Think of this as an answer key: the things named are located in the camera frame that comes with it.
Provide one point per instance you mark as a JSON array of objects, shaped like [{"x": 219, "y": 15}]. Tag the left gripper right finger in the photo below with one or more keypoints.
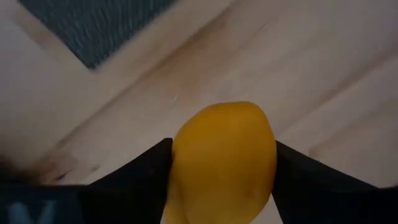
[{"x": 326, "y": 196}]

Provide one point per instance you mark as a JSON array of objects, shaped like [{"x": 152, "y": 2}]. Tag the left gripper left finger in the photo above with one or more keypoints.
[{"x": 130, "y": 193}]

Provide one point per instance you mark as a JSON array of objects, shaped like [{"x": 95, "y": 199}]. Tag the yellow mango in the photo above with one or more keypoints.
[{"x": 224, "y": 161}]

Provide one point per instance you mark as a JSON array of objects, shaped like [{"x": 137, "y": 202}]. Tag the dark grey woven placemat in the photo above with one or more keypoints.
[{"x": 93, "y": 28}]

